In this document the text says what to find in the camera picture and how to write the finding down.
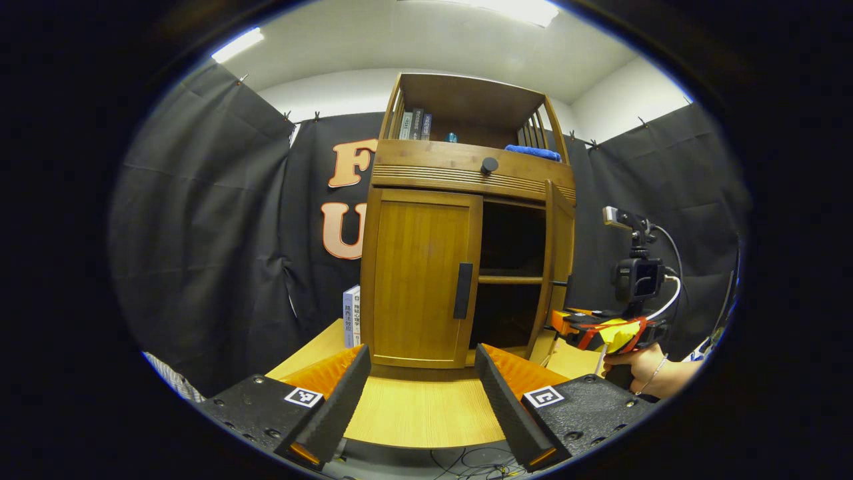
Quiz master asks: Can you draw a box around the wooden double-door shoe cabinet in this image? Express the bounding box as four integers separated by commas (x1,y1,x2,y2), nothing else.
360,72,577,371

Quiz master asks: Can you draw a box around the blue towel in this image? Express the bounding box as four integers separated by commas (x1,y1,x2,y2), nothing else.
504,145,562,162

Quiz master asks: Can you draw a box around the ceiling light panel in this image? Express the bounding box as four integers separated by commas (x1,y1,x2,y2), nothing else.
460,0,560,27

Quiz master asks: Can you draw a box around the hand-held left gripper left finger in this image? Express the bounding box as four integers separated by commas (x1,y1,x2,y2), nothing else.
193,344,372,471

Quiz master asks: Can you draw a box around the black backdrop cloth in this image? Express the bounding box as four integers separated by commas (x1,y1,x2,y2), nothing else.
110,61,754,401

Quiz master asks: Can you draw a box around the thin silver bracelet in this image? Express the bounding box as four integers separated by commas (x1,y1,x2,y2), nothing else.
633,355,669,395

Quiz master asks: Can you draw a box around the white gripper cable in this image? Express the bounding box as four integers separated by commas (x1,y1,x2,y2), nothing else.
643,275,682,322

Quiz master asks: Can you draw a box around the tangle of black cables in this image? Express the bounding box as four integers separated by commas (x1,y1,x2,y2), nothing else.
426,445,527,480

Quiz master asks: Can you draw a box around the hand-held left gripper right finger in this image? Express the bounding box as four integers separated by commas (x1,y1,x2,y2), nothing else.
474,343,657,473

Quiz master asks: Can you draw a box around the ceiling light tube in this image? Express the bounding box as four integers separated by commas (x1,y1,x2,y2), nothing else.
211,27,265,64

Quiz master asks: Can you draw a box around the black left door handle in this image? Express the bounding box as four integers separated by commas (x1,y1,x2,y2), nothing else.
453,263,474,320

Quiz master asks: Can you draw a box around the striped grey cloth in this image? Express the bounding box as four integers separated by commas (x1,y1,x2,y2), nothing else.
143,351,204,403

